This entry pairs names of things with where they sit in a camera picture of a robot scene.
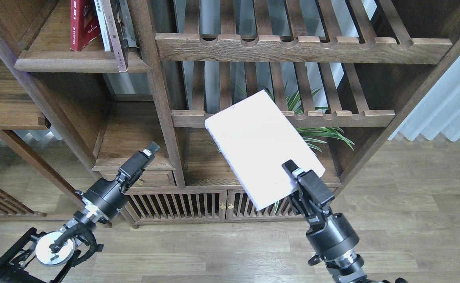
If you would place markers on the thin upright pink book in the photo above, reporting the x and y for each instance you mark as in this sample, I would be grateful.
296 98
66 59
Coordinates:
113 17

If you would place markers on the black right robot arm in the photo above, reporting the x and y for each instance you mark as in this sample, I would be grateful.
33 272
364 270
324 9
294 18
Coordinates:
347 273

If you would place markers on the grey upright book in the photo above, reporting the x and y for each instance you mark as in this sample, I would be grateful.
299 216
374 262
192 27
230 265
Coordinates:
128 26

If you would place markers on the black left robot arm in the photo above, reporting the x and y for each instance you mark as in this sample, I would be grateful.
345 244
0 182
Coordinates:
75 242

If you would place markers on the yellow green paperback book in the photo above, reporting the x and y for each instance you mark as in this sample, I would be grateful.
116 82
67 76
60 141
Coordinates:
102 26

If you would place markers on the dark wooden bookshelf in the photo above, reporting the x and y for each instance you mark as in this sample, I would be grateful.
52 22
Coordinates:
373 61

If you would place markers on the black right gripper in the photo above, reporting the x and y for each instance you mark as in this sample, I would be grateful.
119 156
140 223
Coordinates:
330 234

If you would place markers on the white purple paperback book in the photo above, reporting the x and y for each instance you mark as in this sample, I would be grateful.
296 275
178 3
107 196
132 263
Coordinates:
256 139

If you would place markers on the white pleated curtain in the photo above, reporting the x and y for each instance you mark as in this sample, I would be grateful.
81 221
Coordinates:
438 112

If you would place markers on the green spider plant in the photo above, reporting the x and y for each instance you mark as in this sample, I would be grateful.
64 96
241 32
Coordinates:
308 134

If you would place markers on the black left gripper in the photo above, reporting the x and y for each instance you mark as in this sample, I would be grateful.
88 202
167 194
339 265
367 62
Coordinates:
104 199

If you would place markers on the red paperback book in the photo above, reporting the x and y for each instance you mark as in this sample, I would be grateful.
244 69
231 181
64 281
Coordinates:
84 23

